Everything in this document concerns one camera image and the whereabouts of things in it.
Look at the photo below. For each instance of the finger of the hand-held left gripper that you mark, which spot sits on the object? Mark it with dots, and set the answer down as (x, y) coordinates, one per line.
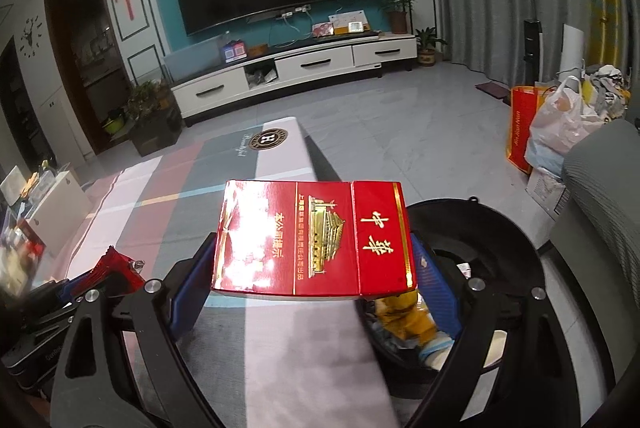
(55, 298)

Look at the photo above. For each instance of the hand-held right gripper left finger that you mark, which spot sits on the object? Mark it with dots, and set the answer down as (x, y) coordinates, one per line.
(190, 293)

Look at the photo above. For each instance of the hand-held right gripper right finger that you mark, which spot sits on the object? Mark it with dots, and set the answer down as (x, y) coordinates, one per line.
(435, 288)

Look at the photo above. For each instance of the yellow snack bag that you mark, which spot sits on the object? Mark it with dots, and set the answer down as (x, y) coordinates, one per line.
(400, 313)

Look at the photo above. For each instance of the red wrapper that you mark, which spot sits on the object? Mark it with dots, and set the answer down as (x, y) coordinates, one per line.
(107, 265)

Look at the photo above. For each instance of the black trash bin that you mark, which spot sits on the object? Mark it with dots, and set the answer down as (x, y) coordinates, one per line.
(500, 228)

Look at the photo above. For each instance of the red cigarette box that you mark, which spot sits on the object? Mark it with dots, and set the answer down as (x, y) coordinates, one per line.
(310, 238)

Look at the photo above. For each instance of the pile of assorted small items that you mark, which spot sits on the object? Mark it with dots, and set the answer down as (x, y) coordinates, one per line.
(17, 253)

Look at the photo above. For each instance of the white side cabinet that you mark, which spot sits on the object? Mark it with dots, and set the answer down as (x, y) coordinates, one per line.
(57, 203)

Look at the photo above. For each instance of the cardboard box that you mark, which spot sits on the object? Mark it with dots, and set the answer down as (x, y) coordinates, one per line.
(545, 190)

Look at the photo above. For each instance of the potted plants on dark stand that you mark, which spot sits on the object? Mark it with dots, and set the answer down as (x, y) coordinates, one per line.
(150, 128)

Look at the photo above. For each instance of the light blue plastic bag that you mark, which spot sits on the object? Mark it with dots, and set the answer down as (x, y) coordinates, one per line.
(545, 158)

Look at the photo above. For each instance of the red shopping bag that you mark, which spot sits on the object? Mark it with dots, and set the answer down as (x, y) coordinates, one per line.
(520, 128)

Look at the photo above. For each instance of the green plastic basin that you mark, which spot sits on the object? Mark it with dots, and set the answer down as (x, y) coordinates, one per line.
(114, 123)

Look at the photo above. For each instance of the grey sofa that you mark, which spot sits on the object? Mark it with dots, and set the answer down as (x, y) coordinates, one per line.
(600, 168)

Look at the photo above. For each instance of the dark floor mat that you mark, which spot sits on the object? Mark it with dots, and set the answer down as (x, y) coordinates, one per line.
(492, 89)

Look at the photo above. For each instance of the white plastic bag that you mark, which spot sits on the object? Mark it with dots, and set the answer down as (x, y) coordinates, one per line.
(560, 118)

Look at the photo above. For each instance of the glass fish tank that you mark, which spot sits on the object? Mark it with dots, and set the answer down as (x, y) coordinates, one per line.
(192, 60)

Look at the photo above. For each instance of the small potted plant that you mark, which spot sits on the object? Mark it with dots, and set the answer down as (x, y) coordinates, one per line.
(426, 55)

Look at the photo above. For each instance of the blue and red box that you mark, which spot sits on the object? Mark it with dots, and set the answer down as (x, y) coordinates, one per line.
(235, 51)

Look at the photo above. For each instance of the white television cabinet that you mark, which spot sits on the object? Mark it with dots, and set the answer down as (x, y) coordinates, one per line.
(310, 63)

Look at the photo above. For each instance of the pile of clothes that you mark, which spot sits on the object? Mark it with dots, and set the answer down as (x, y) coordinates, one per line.
(607, 90)

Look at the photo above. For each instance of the upright vacuum cleaner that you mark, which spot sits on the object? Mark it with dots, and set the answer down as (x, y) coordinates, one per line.
(532, 38)

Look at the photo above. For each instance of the tall potted plant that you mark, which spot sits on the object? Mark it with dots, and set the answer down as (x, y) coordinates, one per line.
(397, 20)

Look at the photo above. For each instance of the white standing board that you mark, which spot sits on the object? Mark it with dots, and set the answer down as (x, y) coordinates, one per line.
(571, 50)

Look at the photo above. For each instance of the pink gift box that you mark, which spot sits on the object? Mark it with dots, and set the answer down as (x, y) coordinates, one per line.
(322, 30)

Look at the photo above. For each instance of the white card board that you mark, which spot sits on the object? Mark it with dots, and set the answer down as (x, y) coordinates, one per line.
(345, 18)

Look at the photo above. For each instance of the dark wooden door frame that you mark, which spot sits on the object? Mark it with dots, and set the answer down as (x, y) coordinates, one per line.
(90, 53)

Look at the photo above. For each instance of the deer wall clock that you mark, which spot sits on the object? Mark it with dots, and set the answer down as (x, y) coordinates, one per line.
(31, 37)

